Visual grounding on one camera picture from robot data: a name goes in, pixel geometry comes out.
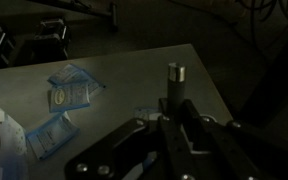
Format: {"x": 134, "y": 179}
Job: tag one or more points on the open Twinings tea box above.
{"x": 7, "y": 146}

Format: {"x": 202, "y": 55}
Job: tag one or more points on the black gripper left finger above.
{"x": 124, "y": 140}

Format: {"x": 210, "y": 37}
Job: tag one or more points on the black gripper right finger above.
{"x": 237, "y": 143}

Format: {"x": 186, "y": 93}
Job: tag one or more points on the light wooden coffee table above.
{"x": 134, "y": 73}

